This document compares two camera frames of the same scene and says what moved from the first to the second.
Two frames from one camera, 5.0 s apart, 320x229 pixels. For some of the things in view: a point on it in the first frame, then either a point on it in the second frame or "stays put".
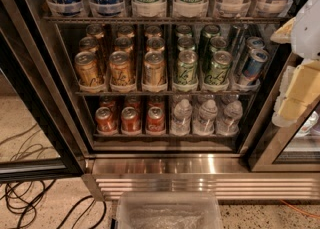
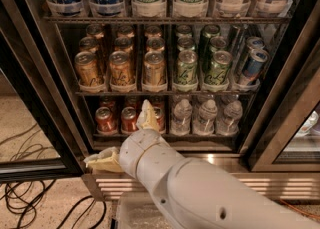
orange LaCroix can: [120, 69] stays put
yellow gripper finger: [283, 34] → [145, 155]
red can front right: [155, 120] stays put
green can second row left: [186, 43] stays put
